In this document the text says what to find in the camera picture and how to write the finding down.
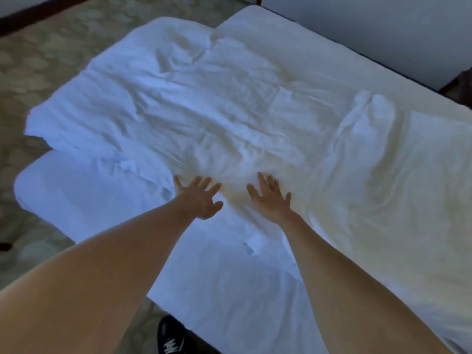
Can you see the person's left hand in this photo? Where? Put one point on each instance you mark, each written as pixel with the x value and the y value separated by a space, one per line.
pixel 199 202

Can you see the person's right hand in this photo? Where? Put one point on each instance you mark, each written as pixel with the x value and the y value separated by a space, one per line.
pixel 272 204

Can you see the person's left thumb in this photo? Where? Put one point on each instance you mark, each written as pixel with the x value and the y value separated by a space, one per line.
pixel 218 207

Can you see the person's left little finger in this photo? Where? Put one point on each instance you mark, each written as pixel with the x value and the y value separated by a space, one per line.
pixel 178 184

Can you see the person's right little finger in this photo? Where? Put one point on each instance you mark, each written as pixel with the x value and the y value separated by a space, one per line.
pixel 287 199

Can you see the person's right middle finger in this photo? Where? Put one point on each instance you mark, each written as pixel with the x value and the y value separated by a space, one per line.
pixel 271 183

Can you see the person's left middle finger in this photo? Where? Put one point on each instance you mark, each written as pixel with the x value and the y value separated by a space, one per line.
pixel 205 183

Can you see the person's right thumb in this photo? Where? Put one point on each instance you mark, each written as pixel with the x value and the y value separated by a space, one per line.
pixel 252 191

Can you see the person's left forearm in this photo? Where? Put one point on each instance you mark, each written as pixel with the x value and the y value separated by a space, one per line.
pixel 96 276

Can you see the person's right forearm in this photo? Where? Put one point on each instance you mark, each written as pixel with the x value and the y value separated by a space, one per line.
pixel 343 291

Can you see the crumpled white bed sheet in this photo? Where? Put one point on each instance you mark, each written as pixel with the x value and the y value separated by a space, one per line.
pixel 228 106

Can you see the white mattress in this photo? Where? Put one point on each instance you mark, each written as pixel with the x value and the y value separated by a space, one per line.
pixel 92 202

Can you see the black shoe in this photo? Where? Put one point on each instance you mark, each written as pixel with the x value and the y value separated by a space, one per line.
pixel 169 336

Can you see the dark wooden baseboard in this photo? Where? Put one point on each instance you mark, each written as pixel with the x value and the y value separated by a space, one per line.
pixel 22 22

